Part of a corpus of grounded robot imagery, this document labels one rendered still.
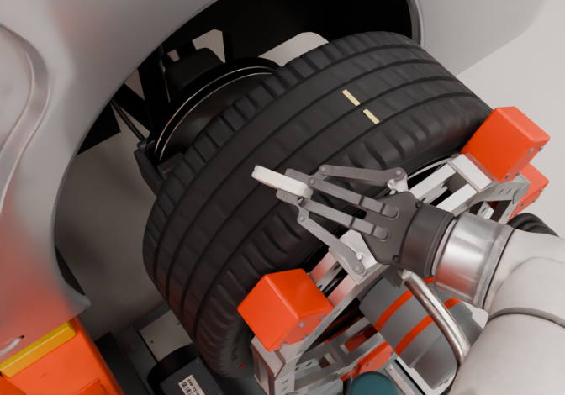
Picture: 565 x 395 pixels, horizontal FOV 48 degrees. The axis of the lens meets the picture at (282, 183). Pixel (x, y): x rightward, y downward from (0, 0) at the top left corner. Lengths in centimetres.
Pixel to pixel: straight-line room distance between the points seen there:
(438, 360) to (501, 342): 48
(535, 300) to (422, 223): 14
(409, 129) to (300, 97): 16
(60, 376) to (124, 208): 101
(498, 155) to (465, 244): 33
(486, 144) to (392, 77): 17
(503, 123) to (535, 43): 185
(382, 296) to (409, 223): 40
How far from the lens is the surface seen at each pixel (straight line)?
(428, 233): 66
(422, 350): 105
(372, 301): 107
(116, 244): 216
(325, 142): 87
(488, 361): 57
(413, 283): 96
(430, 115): 92
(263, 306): 83
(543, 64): 273
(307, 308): 82
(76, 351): 131
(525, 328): 59
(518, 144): 95
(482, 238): 66
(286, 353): 93
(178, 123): 115
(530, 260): 64
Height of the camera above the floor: 188
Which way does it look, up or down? 59 degrees down
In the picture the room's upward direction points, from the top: straight up
